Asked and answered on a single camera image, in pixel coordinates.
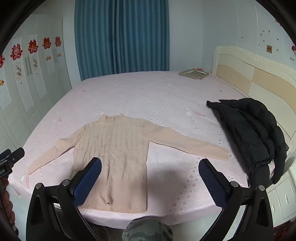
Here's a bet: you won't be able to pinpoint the beige knit sweater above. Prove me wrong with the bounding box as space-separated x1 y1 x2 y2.
27 113 229 213

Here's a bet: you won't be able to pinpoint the black down jacket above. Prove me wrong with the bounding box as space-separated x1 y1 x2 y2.
206 98 289 184

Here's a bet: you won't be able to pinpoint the white wardrobe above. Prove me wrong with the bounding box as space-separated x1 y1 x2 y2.
0 16 73 163

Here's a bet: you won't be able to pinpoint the cream bed headboard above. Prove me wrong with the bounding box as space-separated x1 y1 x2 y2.
211 46 296 141

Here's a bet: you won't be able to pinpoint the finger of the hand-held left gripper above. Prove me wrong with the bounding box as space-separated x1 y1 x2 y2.
0 149 11 163
7 147 25 165

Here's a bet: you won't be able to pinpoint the person's camouflage pants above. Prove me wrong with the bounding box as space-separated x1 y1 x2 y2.
92 217 174 241

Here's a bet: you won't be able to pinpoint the pink bed mattress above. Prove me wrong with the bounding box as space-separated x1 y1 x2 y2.
8 71 289 229

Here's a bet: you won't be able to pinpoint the white nightstand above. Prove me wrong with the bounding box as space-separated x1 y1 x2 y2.
266 158 296 229

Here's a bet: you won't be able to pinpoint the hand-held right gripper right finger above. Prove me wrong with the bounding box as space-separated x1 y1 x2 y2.
198 158 274 241

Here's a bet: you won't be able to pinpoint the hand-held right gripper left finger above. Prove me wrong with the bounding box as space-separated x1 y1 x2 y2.
26 157 109 241

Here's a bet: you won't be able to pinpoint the blue curtain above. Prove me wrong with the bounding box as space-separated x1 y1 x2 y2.
74 0 170 81

